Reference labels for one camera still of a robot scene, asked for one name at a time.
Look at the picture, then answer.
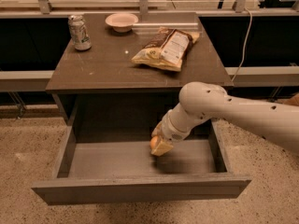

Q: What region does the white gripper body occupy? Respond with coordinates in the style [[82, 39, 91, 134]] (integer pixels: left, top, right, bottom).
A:
[[161, 110, 190, 142]]

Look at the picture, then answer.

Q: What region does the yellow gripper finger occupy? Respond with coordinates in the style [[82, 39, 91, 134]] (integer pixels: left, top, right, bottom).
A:
[[151, 137, 173, 157], [151, 122, 162, 137]]

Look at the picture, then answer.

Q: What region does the orange fruit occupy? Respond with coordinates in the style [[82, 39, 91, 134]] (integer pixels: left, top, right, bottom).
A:
[[149, 136, 159, 150]]

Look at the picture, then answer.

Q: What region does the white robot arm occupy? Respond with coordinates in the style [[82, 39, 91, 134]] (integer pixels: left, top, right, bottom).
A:
[[150, 82, 299, 156]]

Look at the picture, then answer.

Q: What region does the grey open top drawer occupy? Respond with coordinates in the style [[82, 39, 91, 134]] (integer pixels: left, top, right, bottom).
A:
[[31, 91, 252, 206]]

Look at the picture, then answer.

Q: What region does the grey cabinet with counter top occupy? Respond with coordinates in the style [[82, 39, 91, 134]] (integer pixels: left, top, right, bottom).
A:
[[45, 11, 235, 123]]

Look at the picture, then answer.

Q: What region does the brown yellow chip bag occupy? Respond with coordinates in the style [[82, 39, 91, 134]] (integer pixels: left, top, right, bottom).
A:
[[132, 27, 200, 72]]

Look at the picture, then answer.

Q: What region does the white ceramic bowl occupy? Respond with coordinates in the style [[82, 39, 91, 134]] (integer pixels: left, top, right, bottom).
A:
[[106, 13, 138, 33]]

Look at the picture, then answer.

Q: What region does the green white soda can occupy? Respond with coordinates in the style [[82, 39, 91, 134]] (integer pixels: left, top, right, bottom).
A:
[[68, 15, 92, 51]]

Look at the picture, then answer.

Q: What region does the white cable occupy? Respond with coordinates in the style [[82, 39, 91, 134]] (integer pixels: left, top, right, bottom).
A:
[[231, 7, 253, 82]]

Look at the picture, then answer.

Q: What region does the metal railing frame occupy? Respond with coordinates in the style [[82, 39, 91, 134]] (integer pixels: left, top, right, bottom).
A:
[[0, 0, 299, 19]]

